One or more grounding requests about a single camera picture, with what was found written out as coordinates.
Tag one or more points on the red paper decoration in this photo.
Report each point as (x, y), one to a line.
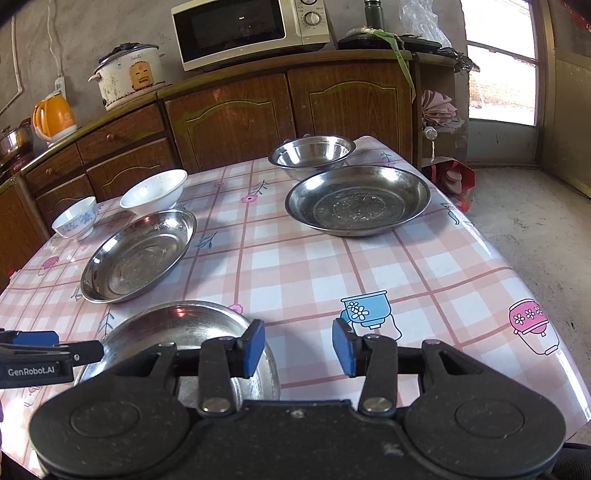
(577, 9)

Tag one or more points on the large white ceramic bowl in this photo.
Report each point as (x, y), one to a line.
(152, 189)

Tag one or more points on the small blue-patterned ceramic bowl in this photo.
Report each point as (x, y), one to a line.
(74, 217)

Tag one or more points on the dark cooktop stove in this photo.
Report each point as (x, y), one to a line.
(14, 165)

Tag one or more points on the wooden single-door cabinet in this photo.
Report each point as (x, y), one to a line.
(18, 221)

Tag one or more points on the large steel plate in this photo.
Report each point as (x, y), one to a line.
(355, 203)

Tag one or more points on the black flat tray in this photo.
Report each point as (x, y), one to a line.
(415, 44)

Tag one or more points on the steel cooking pot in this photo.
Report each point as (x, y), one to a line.
(16, 141)

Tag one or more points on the steel bowl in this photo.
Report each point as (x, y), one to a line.
(311, 152)

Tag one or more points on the cream microwave oven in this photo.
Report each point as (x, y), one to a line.
(240, 27)

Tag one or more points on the white wall pipe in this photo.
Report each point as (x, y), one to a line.
(18, 78)

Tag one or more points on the white rice cooker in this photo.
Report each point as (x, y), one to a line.
(129, 78)

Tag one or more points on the pink folded umbrella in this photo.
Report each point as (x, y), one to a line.
(438, 108)

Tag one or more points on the wooden drawer cabinet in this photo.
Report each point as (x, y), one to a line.
(120, 134)

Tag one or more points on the pink checked plastic tablecloth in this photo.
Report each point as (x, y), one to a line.
(300, 277)

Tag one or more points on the grey glazed door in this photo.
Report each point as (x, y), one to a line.
(503, 138)

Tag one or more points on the red bag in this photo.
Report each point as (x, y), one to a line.
(464, 180)

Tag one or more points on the clear plastic bag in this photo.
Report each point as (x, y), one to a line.
(420, 21)

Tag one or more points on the beige door leaf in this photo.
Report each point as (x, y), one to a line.
(572, 115)

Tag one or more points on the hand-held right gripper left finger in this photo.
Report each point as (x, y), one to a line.
(253, 346)

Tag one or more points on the wooden two-door cabinet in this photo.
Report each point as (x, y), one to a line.
(231, 124)

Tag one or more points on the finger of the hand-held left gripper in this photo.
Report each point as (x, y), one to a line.
(87, 352)
(27, 338)

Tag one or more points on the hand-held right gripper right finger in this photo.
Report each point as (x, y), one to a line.
(344, 346)

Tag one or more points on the green leek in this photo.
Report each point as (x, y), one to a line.
(376, 32)

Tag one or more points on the white wall socket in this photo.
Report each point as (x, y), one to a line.
(59, 84)

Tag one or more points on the orange electric kettle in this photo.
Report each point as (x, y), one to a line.
(55, 117)

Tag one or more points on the dark wooden side shelf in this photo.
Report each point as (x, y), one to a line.
(434, 78)

